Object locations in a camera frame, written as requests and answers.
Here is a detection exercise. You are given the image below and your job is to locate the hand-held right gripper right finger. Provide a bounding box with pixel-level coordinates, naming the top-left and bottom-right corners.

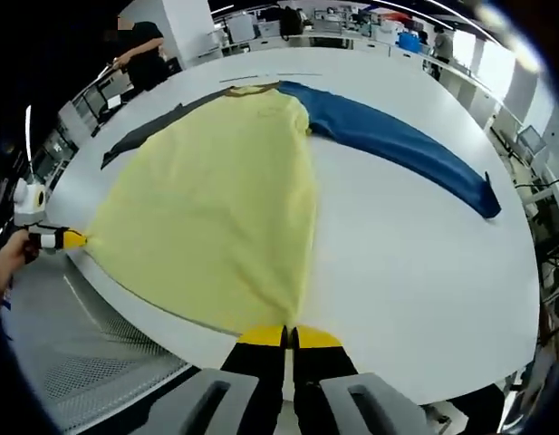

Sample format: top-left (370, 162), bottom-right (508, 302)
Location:
top-left (290, 324), bottom-right (432, 435)

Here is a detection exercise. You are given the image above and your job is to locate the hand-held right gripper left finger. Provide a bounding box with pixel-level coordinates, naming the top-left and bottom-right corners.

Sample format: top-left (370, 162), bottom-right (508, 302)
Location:
top-left (168, 324), bottom-right (288, 435)

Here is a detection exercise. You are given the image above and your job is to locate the yellow garment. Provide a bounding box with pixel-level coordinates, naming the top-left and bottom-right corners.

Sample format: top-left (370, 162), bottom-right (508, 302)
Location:
top-left (100, 80), bottom-right (503, 339)

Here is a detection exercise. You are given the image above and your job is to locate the person's left hand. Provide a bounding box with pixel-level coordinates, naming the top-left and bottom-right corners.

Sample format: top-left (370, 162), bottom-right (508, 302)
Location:
top-left (0, 229), bottom-right (41, 276)

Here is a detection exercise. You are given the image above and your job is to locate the grey office chair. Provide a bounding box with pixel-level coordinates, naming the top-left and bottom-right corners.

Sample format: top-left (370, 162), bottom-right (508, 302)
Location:
top-left (5, 253), bottom-right (201, 434)

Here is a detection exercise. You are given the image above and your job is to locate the white pillar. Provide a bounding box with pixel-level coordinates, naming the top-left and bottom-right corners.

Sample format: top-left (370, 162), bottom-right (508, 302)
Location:
top-left (160, 0), bottom-right (224, 72)

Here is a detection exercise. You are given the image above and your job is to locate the white boxy machine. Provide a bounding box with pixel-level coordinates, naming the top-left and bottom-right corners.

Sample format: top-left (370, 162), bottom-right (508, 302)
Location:
top-left (227, 16), bottom-right (257, 43)

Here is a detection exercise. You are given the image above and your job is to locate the black backpack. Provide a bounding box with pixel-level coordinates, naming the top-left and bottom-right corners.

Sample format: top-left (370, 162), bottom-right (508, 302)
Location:
top-left (278, 5), bottom-right (304, 41)

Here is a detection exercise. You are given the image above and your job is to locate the computer monitor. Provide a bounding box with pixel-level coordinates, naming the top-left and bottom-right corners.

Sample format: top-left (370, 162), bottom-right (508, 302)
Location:
top-left (516, 125), bottom-right (548, 156)

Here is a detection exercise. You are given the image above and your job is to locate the blue container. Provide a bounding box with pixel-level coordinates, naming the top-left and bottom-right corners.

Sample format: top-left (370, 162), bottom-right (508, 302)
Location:
top-left (395, 30), bottom-right (421, 52)

